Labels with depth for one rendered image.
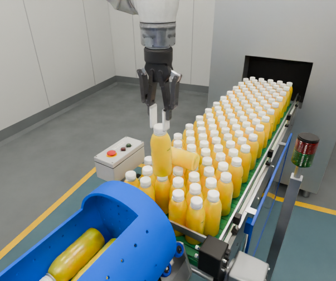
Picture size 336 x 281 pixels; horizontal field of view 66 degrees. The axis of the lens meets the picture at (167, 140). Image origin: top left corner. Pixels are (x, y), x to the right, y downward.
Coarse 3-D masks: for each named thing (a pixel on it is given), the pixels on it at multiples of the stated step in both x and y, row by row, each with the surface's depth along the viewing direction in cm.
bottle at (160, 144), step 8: (152, 136) 80; (160, 136) 78; (168, 136) 80; (152, 144) 80; (160, 144) 78; (168, 144) 80; (152, 152) 82; (160, 152) 80; (168, 152) 81; (152, 160) 84; (160, 160) 81; (168, 160) 83; (152, 168) 87; (160, 168) 83; (168, 168) 84; (160, 176) 85
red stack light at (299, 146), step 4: (296, 140) 84; (300, 140) 82; (296, 144) 84; (300, 144) 82; (304, 144) 81; (308, 144) 81; (312, 144) 80; (316, 144) 81; (296, 148) 84; (300, 148) 83; (304, 148) 82; (308, 148) 81; (312, 148) 81; (316, 148) 82; (300, 152) 83; (304, 152) 82; (308, 152) 82; (312, 152) 82
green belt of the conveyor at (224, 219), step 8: (280, 120) 176; (272, 136) 157; (264, 152) 141; (256, 160) 135; (256, 168) 128; (256, 176) 123; (248, 184) 118; (240, 192) 113; (248, 192) 113; (232, 200) 109; (232, 208) 105; (240, 208) 105; (168, 216) 101; (224, 216) 101; (224, 224) 98; (232, 224) 98; (176, 240) 91; (184, 240) 92; (224, 240) 92; (192, 248) 89; (192, 256) 87; (192, 264) 89
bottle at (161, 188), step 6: (156, 180) 97; (168, 180) 97; (156, 186) 96; (162, 186) 95; (168, 186) 96; (156, 192) 97; (162, 192) 96; (168, 192) 97; (156, 198) 99; (162, 198) 98; (168, 198) 99; (162, 204) 99; (168, 204) 100; (168, 210) 102
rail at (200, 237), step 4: (172, 224) 89; (176, 224) 88; (180, 224) 88; (176, 228) 89; (180, 228) 87; (184, 228) 86; (188, 228) 86; (184, 232) 87; (188, 232) 86; (192, 232) 85; (196, 232) 85; (192, 236) 86; (196, 236) 85; (200, 236) 84; (204, 236) 83; (200, 240) 85
